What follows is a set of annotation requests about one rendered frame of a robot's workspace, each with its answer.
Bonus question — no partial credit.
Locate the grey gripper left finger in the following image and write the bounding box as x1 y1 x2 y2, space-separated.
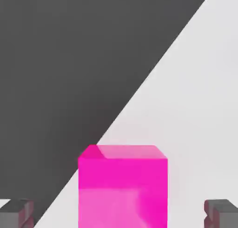
0 199 35 228

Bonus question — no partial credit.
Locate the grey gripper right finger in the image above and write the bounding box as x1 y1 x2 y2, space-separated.
204 199 238 228

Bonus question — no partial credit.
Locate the small pink cube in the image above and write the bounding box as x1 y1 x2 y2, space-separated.
77 144 168 228

